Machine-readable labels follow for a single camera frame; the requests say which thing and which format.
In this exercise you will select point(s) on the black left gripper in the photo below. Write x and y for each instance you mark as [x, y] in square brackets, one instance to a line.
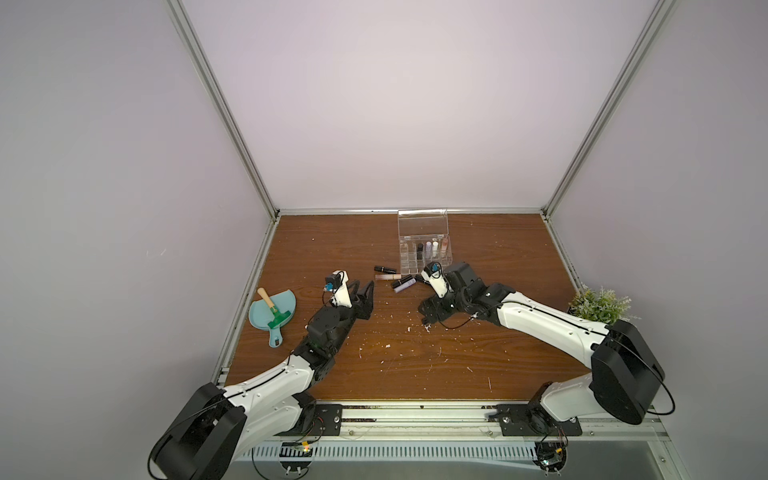
[360, 309]

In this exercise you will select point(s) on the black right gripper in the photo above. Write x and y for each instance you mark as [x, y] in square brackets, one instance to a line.
[442, 303]

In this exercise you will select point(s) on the small lavender lipstick tube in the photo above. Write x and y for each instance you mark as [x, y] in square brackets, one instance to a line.
[405, 285]

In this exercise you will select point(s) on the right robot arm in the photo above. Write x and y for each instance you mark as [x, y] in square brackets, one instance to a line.
[622, 378]

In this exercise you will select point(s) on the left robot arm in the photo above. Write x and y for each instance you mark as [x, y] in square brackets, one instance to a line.
[218, 425]

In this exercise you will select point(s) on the clear acrylic lipstick organizer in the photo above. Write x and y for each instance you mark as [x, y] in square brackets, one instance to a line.
[420, 226]

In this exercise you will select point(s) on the green potted plant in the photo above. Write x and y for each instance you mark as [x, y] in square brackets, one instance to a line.
[602, 305]

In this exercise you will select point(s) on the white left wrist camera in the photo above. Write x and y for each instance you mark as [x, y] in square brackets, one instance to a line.
[336, 286]

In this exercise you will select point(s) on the green rake wooden handle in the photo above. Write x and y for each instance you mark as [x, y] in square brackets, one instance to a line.
[279, 316]

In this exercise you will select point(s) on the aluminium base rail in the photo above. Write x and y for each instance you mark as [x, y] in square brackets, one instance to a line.
[485, 432]

